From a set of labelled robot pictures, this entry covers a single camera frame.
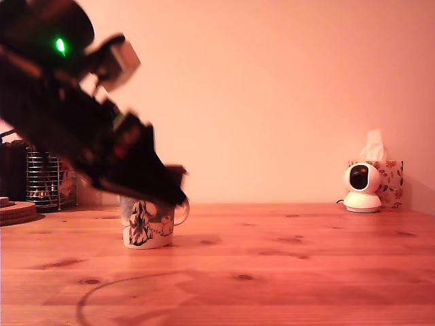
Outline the wire utensil holder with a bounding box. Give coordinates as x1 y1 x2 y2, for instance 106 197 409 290
26 151 63 209

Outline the floral tissue box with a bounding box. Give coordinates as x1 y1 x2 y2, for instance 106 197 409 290
347 160 404 209

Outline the small white round camera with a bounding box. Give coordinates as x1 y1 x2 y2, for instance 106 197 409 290
342 162 382 214

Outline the white tissue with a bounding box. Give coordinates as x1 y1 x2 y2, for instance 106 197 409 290
359 128 387 162

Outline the white mug with printed picture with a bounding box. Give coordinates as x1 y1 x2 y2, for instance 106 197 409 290
119 195 190 251

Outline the large round cork trivet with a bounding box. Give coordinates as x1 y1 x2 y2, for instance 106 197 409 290
0 213 38 228
0 202 37 218

